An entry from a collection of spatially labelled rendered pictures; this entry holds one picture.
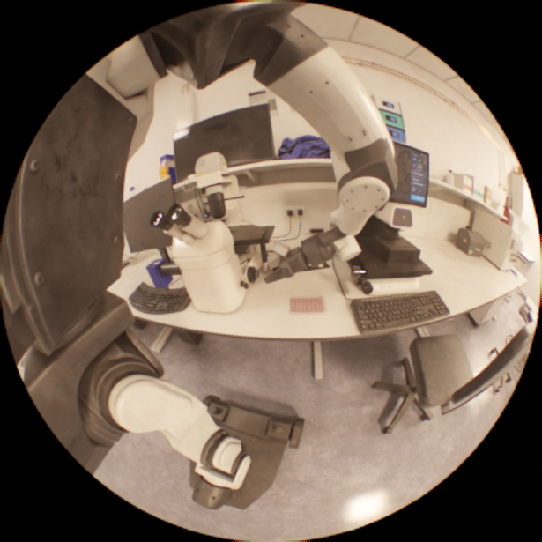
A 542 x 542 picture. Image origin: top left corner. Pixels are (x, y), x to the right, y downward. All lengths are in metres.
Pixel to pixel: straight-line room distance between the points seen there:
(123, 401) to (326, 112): 0.35
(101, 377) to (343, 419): 1.14
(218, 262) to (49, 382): 0.45
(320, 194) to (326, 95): 1.01
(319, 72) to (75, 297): 0.26
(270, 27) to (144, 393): 0.36
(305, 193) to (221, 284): 0.86
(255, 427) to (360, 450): 0.66
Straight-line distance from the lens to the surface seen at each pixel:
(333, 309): 0.55
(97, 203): 0.16
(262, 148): 1.04
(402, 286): 0.69
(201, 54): 0.16
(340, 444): 1.17
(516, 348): 0.60
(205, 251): 0.46
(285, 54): 0.18
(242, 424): 0.98
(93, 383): 0.24
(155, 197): 0.94
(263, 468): 0.99
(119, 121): 0.19
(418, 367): 0.91
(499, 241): 2.09
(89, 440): 0.27
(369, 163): 0.21
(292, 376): 1.22
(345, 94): 0.19
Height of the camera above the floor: 1.13
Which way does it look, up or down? 31 degrees down
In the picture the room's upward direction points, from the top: 7 degrees counter-clockwise
